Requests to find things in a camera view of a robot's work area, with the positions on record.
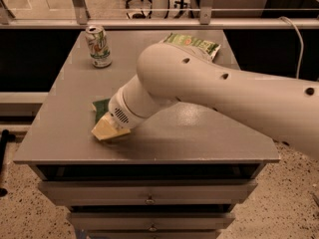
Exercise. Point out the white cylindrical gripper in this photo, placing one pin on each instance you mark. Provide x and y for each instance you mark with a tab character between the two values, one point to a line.
120	113

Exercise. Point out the green and yellow sponge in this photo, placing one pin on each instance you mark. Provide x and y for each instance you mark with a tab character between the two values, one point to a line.
100	107

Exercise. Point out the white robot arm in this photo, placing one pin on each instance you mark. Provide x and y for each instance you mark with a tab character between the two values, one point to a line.
284	109

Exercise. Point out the upper grey drawer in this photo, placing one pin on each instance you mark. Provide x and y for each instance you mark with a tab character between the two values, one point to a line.
147	192

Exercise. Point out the grey drawer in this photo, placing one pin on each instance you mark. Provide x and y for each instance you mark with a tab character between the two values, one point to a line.
147	192
151	221

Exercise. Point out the green and white soda can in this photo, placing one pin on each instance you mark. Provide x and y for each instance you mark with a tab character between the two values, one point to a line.
97	42

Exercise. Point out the grey drawer cabinet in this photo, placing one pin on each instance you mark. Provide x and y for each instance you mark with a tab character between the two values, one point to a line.
183	143

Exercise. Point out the lower grey drawer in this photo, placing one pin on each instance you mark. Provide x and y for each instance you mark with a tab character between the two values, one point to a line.
151	221

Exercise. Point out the black stand at left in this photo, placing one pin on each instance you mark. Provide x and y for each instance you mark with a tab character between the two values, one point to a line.
5	137

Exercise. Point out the metal railing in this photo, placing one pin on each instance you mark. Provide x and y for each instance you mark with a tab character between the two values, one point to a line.
159	14

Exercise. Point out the green snack bag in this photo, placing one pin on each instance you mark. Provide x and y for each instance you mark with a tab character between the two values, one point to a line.
201	48

